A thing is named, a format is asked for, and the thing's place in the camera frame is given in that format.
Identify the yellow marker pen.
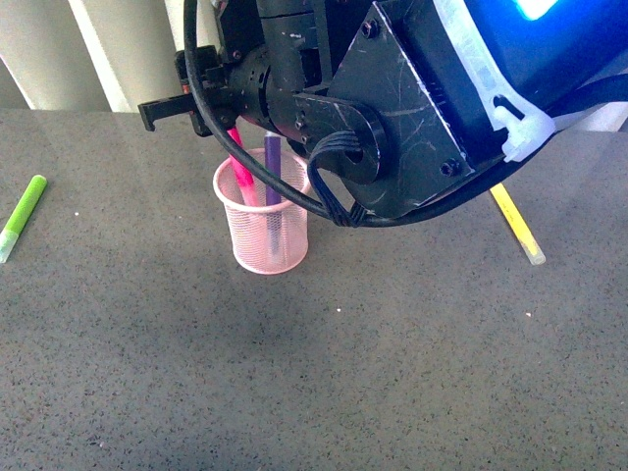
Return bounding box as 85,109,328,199
490,183,546,266

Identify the pink marker pen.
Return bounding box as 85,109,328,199
230,154,259,207

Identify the pink mesh pen cup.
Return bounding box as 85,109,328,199
213,160,308,275

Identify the purple marker pen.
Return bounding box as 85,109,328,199
264,131,282,260

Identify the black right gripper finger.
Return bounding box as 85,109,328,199
137,94,196,131

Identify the green marker pen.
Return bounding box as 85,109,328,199
1,175,47,264

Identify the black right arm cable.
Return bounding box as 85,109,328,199
183,0,628,229

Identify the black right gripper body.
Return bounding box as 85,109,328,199
176,1,343,152

